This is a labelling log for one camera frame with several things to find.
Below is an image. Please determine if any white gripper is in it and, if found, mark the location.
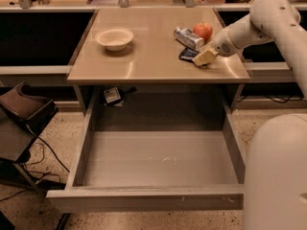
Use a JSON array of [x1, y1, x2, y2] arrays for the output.
[[192, 29, 237, 66]]

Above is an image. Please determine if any blue rxbar wrapper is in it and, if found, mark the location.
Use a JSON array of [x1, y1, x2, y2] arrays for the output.
[[178, 47, 199, 62]]

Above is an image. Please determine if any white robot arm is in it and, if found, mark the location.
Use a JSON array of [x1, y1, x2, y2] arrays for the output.
[[193, 0, 307, 230]]

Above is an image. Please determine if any grey counter cabinet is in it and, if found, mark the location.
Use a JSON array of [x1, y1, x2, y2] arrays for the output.
[[67, 7, 249, 113]]

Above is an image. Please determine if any open grey drawer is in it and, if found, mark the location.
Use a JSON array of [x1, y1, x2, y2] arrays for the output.
[[47, 86, 245, 213]]

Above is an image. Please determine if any red apple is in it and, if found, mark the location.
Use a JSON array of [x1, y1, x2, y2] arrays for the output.
[[193, 22, 213, 41]]

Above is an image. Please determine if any silver soda can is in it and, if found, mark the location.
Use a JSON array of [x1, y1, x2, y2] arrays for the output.
[[174, 27, 205, 51]]

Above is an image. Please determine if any white bowl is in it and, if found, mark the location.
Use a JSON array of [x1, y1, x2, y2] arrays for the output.
[[95, 27, 134, 52]]

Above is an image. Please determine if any small black white box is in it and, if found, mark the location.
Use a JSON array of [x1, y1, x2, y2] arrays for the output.
[[104, 87, 121, 104]]

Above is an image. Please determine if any dark stand with tray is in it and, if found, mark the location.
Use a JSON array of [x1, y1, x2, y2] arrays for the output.
[[0, 82, 58, 188]]

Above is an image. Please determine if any black cable on floor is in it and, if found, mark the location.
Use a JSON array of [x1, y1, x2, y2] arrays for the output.
[[25, 125, 70, 174]]

